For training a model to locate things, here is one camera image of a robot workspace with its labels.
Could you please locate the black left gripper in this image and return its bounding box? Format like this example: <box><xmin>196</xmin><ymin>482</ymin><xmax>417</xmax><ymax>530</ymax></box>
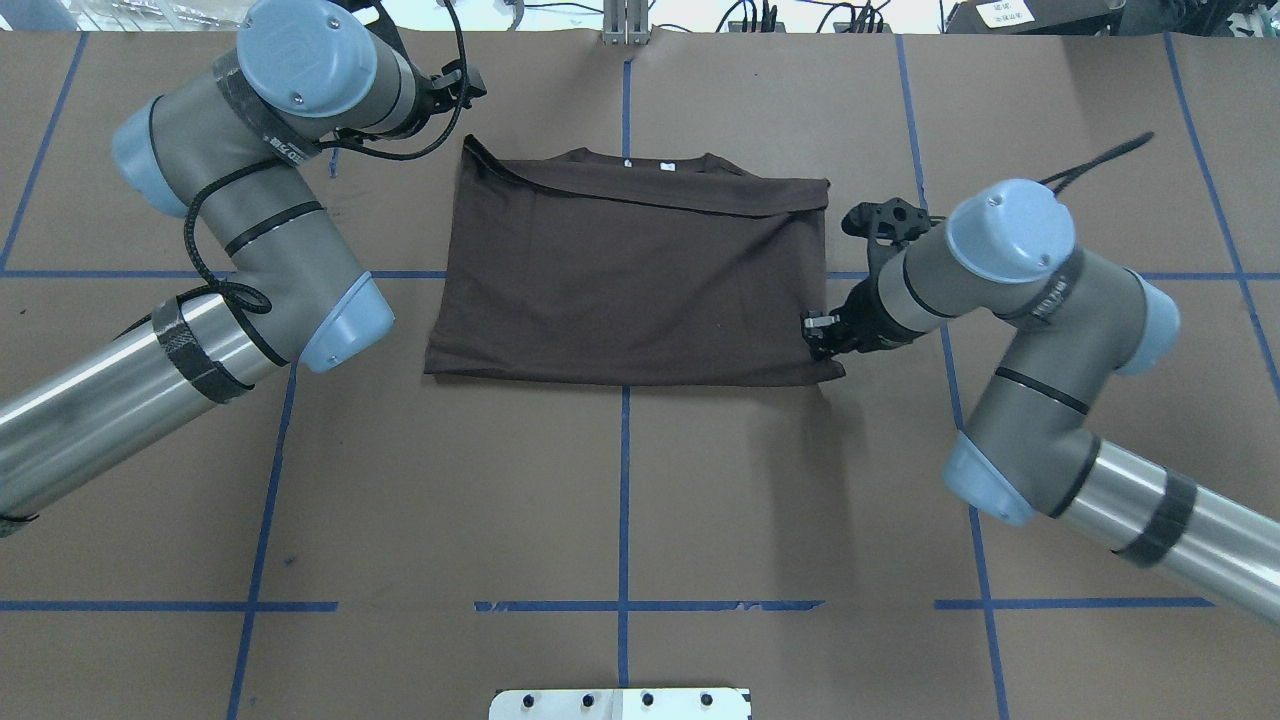
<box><xmin>375</xmin><ymin>1</ymin><xmax>488</xmax><ymax>136</ymax></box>

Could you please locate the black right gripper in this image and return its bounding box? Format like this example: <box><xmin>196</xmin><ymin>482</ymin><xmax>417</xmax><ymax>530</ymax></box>
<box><xmin>803</xmin><ymin>199</ymin><xmax>943</xmax><ymax>363</ymax></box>

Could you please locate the dark brown t-shirt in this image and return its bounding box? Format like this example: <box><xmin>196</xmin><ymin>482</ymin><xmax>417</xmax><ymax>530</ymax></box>
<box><xmin>424</xmin><ymin>136</ymin><xmax>845</xmax><ymax>387</ymax></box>

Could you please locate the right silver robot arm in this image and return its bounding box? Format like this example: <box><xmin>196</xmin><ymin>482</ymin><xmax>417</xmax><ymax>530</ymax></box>
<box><xmin>803</xmin><ymin>178</ymin><xmax>1277</xmax><ymax>628</ymax></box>

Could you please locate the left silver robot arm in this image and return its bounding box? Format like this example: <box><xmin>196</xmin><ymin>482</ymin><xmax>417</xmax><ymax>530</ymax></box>
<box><xmin>1</xmin><ymin>1</ymin><xmax>486</xmax><ymax>537</ymax></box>

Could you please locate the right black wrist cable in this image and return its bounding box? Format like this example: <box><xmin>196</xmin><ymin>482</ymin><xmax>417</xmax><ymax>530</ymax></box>
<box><xmin>1036</xmin><ymin>131</ymin><xmax>1156</xmax><ymax>196</ymax></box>

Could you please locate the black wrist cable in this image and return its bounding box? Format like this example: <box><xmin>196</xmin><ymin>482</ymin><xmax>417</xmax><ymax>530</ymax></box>
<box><xmin>110</xmin><ymin>0</ymin><xmax>471</xmax><ymax>346</ymax></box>
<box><xmin>1036</xmin><ymin>131</ymin><xmax>1156</xmax><ymax>196</ymax></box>

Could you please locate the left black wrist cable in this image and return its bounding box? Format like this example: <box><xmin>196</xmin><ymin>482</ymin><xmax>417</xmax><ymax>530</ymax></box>
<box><xmin>110</xmin><ymin>0</ymin><xmax>471</xmax><ymax>346</ymax></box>

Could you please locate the white camera mast base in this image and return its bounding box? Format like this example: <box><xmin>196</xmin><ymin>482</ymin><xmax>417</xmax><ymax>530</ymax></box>
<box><xmin>488</xmin><ymin>687</ymin><xmax>753</xmax><ymax>719</ymax></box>

